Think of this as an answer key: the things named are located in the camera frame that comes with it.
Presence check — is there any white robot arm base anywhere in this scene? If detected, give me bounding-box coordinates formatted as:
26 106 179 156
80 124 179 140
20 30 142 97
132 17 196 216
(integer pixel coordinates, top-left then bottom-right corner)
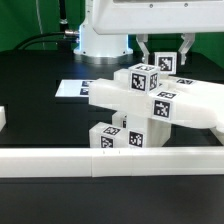
74 0 133 64

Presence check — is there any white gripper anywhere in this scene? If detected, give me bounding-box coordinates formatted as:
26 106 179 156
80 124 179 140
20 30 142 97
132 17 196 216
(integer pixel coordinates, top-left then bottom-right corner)
92 0 224 65

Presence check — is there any white tagged nut cube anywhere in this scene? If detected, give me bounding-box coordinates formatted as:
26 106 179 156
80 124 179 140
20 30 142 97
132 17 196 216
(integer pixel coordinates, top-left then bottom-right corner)
128 63 160 93
154 52 177 74

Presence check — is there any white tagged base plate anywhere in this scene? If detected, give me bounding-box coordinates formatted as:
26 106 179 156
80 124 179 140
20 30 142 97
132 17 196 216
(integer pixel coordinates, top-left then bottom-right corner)
55 79 92 97

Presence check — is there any black cable bundle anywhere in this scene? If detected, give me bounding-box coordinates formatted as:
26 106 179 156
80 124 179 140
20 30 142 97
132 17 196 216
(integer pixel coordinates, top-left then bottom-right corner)
13 29 81 52

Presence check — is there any white chair back frame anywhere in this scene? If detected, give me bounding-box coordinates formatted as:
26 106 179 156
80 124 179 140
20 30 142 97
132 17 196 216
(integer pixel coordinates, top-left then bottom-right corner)
89 69 224 133

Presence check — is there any white chair seat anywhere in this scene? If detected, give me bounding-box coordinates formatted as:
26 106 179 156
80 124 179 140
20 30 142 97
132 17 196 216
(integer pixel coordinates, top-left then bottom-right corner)
125 113 171 148

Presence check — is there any white U-shaped fence wall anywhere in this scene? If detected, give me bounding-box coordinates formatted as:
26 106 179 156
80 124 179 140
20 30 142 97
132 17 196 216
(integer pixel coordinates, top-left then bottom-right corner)
0 106 224 178

